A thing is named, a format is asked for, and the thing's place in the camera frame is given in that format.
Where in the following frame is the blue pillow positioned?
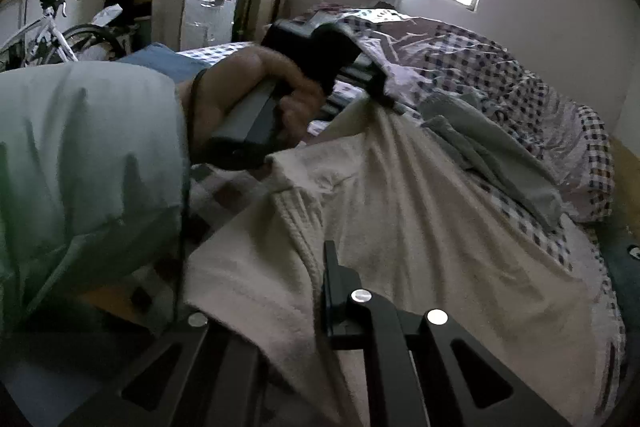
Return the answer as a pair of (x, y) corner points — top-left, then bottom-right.
(118, 43), (209, 83)

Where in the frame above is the person's left hand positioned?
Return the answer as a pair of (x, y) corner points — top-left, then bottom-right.
(177, 46), (326, 150)

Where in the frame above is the beige fleece garment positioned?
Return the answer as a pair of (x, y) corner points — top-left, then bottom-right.
(184, 101), (601, 426)

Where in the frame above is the white road bicycle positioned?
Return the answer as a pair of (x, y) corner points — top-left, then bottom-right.
(1, 0), (126, 72)

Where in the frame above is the checkered bed sheet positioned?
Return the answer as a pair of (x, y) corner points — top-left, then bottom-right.
(177, 40), (629, 423)

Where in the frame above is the checkered crumpled duvet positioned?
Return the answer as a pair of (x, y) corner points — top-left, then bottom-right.
(292, 3), (616, 223)

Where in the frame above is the grey-green folded garment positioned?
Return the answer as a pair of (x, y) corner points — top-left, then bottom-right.
(418, 88), (562, 231)

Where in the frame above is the grey wrapped bundle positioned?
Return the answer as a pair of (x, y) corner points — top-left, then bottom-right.
(151, 0), (236, 52)

